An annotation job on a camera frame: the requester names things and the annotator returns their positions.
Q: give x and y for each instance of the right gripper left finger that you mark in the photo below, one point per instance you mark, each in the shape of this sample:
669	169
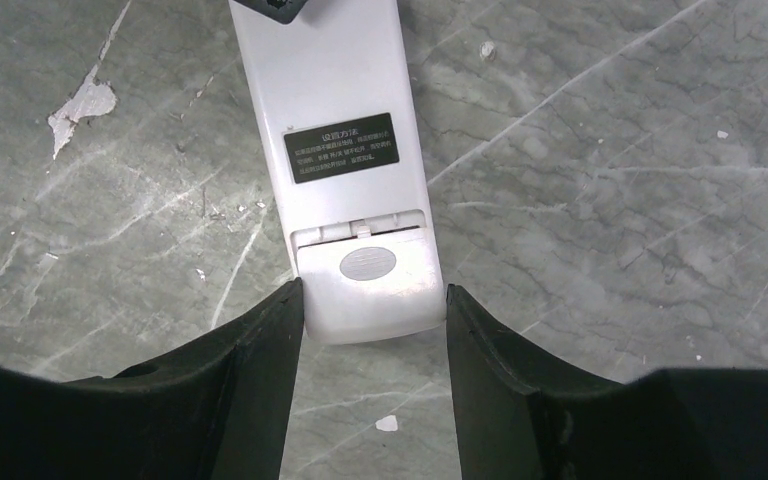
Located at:
216	407

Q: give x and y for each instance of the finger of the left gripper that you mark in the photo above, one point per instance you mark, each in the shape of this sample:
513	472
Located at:
281	11

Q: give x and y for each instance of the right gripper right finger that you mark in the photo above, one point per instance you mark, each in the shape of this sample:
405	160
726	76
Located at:
523	413

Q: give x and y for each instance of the white remote control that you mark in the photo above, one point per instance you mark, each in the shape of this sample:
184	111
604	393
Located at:
332	97

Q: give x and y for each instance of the white battery cover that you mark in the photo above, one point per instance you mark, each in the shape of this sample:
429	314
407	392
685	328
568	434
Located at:
372	288

